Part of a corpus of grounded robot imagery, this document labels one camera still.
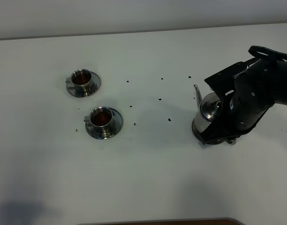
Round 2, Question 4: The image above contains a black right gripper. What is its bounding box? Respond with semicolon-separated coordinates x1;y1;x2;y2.
199;60;274;144

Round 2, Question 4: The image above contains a stainless steel teapot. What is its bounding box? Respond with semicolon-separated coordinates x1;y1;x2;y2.
192;84;221;141

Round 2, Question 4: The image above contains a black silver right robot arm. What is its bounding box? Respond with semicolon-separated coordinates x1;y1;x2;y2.
192;45;287;144

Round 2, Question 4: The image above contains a near stainless steel saucer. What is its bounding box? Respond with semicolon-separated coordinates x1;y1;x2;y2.
85;107;123;140

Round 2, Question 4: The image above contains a stainless steel saucer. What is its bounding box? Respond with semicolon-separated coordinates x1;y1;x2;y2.
85;107;123;140
66;71;101;98

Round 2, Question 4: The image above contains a near stainless steel teacup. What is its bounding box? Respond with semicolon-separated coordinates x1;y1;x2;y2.
84;106;113;127

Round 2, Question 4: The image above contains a stainless steel teacup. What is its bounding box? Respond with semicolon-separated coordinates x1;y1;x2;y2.
66;69;93;90
84;106;113;127

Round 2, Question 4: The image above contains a far stainless steel saucer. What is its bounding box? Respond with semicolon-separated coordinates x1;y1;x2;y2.
66;71;101;98

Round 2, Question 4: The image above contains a far stainless steel teacup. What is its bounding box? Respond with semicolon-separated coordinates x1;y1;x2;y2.
66;69;93;90

